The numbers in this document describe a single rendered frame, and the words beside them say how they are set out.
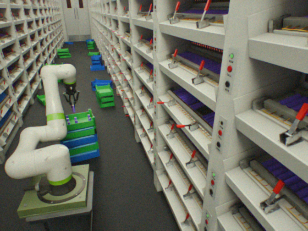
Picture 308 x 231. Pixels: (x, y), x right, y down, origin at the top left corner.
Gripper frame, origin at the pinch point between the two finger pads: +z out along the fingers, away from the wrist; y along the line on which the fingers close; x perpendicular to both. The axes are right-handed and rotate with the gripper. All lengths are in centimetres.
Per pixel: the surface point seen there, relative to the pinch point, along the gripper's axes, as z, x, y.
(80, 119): 16.3, -5.0, 4.7
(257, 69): -115, -108, 37
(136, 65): -29, 5, 56
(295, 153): -112, -130, 31
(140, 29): -56, 17, 60
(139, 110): 8, -15, 56
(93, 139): 21.4, -26.1, 11.2
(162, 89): -60, -57, 46
